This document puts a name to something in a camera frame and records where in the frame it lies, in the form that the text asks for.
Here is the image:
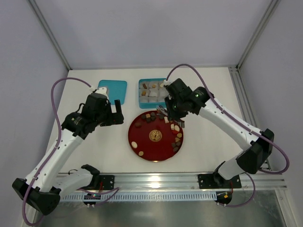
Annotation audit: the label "metal tongs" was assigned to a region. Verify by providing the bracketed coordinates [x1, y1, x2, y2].
[156, 105, 185, 128]

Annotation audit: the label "teal tin lid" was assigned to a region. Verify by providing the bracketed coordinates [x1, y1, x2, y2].
[98, 80, 127, 105]

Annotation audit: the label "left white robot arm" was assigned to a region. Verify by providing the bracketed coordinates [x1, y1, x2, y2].
[12, 92, 124, 216]

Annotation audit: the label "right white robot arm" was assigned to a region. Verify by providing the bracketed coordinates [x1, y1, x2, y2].
[163, 79, 274, 188]

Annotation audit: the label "white round swirl chocolate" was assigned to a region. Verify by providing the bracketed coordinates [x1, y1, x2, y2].
[131, 141, 138, 148]

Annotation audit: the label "teal tin box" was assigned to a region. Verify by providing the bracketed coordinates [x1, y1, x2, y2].
[138, 78, 168, 109]

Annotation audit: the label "red round tray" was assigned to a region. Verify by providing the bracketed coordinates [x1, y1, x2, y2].
[128, 110, 184, 162]

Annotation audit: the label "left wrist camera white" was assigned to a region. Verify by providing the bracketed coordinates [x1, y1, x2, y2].
[93, 87, 109, 99]

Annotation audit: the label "left black mount plate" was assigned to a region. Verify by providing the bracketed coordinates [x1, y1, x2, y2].
[97, 175, 115, 191]

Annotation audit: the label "black mount plate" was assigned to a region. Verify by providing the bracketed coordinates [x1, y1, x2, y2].
[97, 175, 115, 191]
[197, 173, 242, 189]

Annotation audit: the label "aluminium rail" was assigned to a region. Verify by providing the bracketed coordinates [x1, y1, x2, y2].
[112, 172, 287, 190]

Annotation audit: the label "right black mount plate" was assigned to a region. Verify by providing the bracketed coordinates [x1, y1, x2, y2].
[197, 173, 242, 189]

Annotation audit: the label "slotted cable duct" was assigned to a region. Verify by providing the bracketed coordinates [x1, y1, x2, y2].
[61, 191, 217, 202]

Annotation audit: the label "left frame post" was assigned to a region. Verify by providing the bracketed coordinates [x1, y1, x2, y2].
[26, 0, 72, 71]

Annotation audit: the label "frame post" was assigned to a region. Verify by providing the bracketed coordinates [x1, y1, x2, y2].
[236, 0, 281, 70]
[26, 0, 72, 71]

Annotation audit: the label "right frame post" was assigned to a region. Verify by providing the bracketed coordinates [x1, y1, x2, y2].
[236, 0, 281, 70]

